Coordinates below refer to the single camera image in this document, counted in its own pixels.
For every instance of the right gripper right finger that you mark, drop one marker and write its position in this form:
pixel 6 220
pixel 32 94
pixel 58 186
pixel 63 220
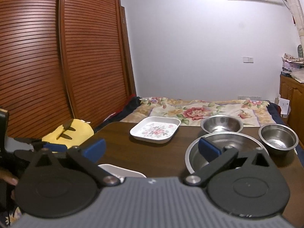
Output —
pixel 243 184

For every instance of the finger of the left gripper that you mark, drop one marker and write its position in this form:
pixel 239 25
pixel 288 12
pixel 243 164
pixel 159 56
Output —
pixel 38 144

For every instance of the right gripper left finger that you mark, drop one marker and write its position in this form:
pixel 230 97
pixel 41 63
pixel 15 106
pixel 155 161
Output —
pixel 56 185

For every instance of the large steel bowl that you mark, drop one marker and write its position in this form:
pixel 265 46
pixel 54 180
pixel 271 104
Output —
pixel 195 161

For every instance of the small steel bowl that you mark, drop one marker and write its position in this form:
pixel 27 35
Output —
pixel 278 139

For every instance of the floral white tray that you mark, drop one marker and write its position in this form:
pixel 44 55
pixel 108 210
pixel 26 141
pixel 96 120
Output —
pixel 121 173
pixel 155 129

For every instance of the person's left hand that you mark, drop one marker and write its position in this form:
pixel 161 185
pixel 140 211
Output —
pixel 8 177

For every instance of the yellow plush toy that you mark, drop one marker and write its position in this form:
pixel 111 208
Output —
pixel 72 133

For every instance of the white paper box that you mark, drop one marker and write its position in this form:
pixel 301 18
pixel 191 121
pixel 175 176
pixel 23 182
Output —
pixel 284 106

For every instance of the wooden louvered wardrobe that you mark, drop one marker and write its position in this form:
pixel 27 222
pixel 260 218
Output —
pixel 63 59

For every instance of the floral bed quilt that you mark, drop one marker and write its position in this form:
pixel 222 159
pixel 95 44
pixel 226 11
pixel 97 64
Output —
pixel 252 113

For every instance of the dark clothes on bed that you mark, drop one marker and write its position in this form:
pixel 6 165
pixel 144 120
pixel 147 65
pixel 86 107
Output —
pixel 132 103

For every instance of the wooden sideboard cabinet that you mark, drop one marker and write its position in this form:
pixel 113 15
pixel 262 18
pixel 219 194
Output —
pixel 293 91

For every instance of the stack of folded cloths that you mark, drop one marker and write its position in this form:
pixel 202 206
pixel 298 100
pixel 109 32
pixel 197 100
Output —
pixel 291 64

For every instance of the cream curtain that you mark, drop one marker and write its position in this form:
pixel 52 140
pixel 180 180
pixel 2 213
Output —
pixel 297 13

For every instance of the white wall switch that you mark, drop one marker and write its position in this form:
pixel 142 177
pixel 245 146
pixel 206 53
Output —
pixel 248 60

